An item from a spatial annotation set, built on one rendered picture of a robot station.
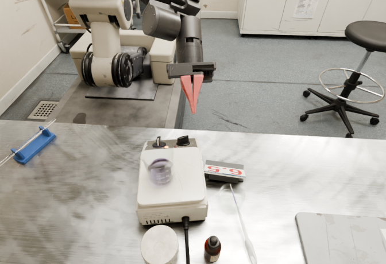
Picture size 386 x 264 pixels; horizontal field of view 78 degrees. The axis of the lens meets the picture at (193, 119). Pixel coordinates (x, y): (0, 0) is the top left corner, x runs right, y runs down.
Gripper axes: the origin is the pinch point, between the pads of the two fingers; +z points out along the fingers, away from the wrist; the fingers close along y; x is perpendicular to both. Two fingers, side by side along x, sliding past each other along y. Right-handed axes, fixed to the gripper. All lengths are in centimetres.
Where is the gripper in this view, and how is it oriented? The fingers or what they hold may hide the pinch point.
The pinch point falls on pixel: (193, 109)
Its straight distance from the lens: 50.4
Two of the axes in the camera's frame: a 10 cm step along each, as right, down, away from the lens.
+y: 10.0, -0.6, 0.4
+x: -0.3, 1.2, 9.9
